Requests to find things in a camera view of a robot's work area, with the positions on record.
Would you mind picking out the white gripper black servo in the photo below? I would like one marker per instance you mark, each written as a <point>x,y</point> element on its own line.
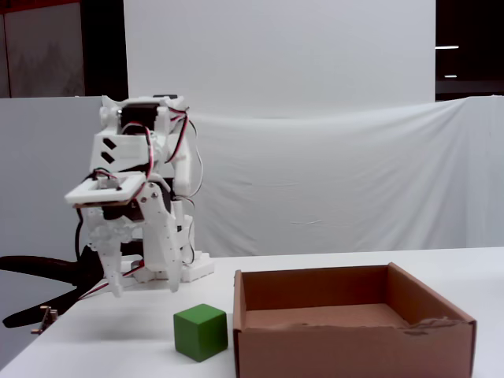
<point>157,232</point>

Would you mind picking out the green cube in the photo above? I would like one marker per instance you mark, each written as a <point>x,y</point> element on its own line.
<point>201,334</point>

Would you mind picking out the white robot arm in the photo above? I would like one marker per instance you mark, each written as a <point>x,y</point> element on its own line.
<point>118,151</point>

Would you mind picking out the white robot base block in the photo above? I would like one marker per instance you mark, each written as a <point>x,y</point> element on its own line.
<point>197,269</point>

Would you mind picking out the brown cardboard box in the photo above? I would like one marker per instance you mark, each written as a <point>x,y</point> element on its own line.
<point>354,354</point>

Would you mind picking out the black table clamp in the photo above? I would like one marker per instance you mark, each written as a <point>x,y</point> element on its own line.
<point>39,264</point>

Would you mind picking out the small metal clamp screw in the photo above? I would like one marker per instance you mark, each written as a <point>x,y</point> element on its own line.
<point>48,317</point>

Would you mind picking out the grey partition panel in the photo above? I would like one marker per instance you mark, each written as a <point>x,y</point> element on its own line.
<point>39,157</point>

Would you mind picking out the white cloth backdrop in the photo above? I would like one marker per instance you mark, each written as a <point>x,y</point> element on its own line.
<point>315,177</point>

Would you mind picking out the white backdrop board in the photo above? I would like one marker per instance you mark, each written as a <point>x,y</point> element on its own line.
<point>275,51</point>

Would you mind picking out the white wrist camera mount plate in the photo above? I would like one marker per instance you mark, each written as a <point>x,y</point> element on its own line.
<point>78,195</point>

